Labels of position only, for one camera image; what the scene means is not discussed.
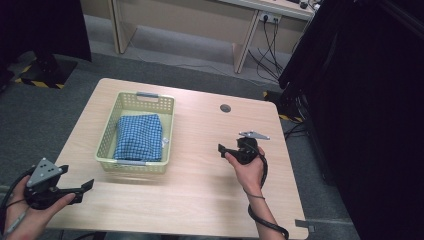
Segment large black curtain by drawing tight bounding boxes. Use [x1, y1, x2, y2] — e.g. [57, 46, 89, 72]
[278, 0, 424, 240]

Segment pale yellow plastic basket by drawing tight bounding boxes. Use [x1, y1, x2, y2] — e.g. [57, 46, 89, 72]
[94, 91, 176, 175]

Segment beige wooden desk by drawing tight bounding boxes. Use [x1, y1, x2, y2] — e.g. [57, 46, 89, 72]
[79, 0, 316, 74]

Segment small black curtain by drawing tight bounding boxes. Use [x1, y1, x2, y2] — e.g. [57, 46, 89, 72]
[0, 0, 93, 64]

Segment black floor cables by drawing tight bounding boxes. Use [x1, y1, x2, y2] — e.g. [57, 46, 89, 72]
[283, 122, 309, 141]

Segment blue checked cloth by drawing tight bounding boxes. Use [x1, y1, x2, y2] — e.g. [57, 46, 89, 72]
[113, 113, 170, 163]

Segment thin black wrist cord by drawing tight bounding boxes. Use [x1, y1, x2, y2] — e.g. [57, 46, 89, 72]
[243, 189, 267, 201]

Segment black stand base hazard tape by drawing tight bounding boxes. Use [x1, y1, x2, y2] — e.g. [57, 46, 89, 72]
[262, 87, 306, 124]
[13, 49, 80, 90]

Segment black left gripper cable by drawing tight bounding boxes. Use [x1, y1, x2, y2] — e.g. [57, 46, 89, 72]
[0, 165, 36, 216]

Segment white power strip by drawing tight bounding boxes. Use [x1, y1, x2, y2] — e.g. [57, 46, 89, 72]
[258, 11, 283, 24]

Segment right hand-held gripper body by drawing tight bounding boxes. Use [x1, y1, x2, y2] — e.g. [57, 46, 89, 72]
[229, 130, 271, 166]

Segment black hanging cables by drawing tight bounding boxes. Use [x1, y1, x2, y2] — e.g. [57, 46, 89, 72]
[247, 16, 285, 83]

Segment person's right hand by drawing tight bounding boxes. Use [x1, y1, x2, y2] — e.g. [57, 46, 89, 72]
[224, 147, 268, 197]

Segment grey strap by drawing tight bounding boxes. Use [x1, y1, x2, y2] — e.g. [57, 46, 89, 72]
[2, 207, 30, 236]

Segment grey tape strip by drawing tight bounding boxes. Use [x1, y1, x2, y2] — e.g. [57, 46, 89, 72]
[294, 218, 316, 233]

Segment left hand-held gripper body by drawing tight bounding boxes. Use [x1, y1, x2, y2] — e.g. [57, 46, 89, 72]
[23, 157, 68, 210]

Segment person's left hand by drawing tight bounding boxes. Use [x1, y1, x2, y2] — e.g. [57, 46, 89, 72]
[3, 174, 76, 240]

